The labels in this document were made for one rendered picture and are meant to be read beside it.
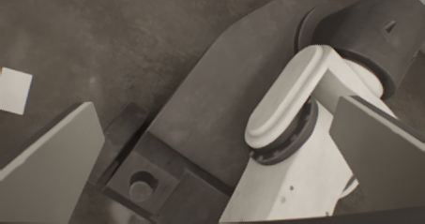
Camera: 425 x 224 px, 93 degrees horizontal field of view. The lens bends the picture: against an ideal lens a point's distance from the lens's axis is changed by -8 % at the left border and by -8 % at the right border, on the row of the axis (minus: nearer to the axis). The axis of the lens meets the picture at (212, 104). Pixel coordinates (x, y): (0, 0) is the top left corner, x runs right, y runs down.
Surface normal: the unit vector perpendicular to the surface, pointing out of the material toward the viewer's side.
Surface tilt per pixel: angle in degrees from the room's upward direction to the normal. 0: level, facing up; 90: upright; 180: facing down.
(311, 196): 20
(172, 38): 0
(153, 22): 0
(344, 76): 0
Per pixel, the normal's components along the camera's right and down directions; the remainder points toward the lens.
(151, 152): 0.57, -0.51
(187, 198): 0.20, 0.07
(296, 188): 0.39, -0.21
